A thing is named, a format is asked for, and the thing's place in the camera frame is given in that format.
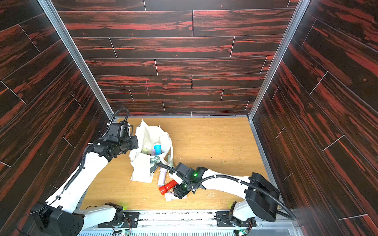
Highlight red flashlight lower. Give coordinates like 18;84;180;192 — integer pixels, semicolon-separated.
159;180;178;195

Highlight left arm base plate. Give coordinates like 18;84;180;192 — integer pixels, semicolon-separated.
97;211;140;229

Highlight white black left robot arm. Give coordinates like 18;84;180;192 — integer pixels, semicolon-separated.
31;136;138;236

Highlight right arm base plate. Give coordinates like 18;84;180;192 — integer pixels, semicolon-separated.
213;211;257;228

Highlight white canvas tote bag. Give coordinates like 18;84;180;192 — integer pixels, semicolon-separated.
129;121;174;183

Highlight blue flashlight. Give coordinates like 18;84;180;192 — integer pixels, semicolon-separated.
153;143;162;155

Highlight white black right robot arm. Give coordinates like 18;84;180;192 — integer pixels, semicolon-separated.
169;163;296;227

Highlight aluminium front rail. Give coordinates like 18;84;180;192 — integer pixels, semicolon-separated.
81;210;305;236

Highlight white flashlight bottom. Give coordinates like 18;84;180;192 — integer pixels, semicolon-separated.
165;192;187;202

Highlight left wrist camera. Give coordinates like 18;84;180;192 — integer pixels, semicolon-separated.
106;122;132;139

